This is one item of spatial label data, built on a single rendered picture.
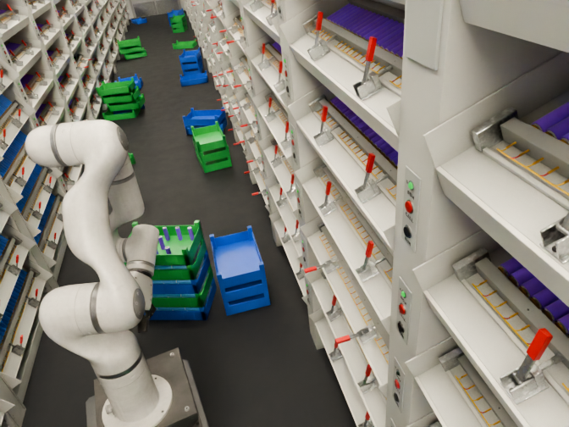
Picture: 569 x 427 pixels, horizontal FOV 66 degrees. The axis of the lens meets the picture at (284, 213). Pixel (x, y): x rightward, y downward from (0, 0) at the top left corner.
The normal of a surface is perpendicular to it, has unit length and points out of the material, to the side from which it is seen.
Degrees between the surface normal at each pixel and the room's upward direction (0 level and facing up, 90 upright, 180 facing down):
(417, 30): 90
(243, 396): 0
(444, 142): 90
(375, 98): 22
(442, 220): 90
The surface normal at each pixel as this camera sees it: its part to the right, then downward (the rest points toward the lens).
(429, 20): -0.97, 0.22
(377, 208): -0.46, -0.68
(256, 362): -0.10, -0.82
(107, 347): 0.31, -0.59
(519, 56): 0.24, 0.52
